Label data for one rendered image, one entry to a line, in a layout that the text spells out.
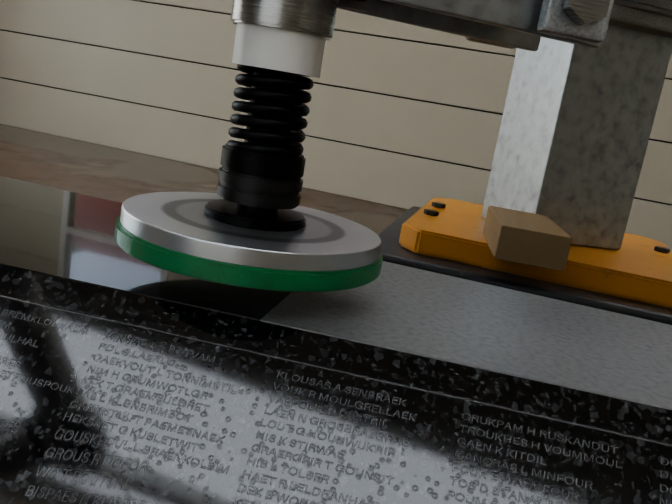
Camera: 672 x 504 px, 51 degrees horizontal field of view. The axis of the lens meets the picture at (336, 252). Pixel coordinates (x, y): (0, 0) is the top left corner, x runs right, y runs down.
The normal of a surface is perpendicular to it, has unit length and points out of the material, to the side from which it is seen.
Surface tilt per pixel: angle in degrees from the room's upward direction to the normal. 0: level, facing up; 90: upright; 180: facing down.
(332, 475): 45
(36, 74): 90
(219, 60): 90
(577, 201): 90
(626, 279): 90
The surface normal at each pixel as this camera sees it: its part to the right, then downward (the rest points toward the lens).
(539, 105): -0.95, -0.09
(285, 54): 0.25, 0.25
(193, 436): 0.00, -0.55
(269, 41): -0.14, 0.20
